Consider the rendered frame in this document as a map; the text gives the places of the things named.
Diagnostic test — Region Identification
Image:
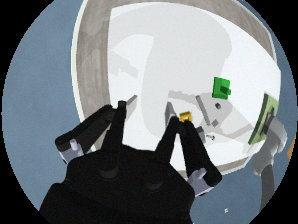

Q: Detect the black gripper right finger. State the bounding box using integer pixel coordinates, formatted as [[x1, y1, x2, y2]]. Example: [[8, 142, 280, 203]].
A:
[[141, 101, 222, 197]]

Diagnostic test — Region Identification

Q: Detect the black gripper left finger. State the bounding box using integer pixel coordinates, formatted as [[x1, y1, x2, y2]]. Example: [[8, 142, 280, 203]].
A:
[[55, 95, 138, 178]]

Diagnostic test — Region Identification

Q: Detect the yellow square nut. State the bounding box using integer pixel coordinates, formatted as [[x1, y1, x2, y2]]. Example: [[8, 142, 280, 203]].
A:
[[179, 111, 192, 122]]

